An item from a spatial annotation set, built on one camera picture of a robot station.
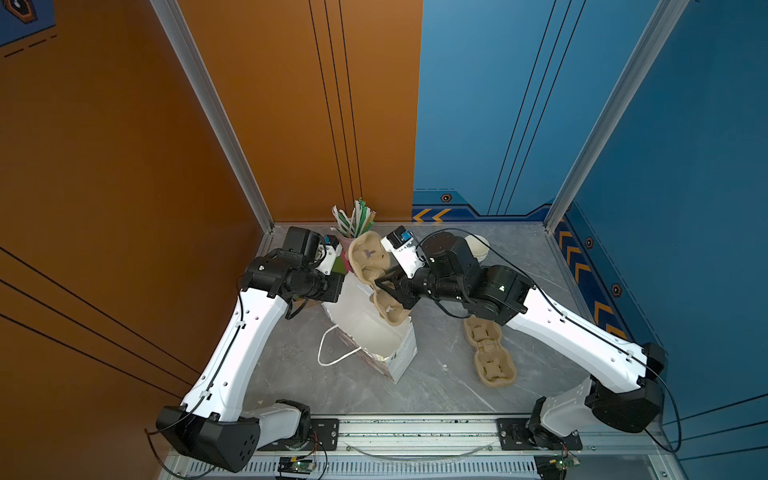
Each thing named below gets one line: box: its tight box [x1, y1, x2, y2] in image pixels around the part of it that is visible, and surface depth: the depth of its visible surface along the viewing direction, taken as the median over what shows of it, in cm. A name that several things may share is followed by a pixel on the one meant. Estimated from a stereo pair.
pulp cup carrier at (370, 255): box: [348, 232, 411, 327], surface depth 62 cm
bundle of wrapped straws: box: [330, 198, 376, 238], surface depth 101 cm
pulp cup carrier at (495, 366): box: [464, 315, 517, 388], surface depth 83 cm
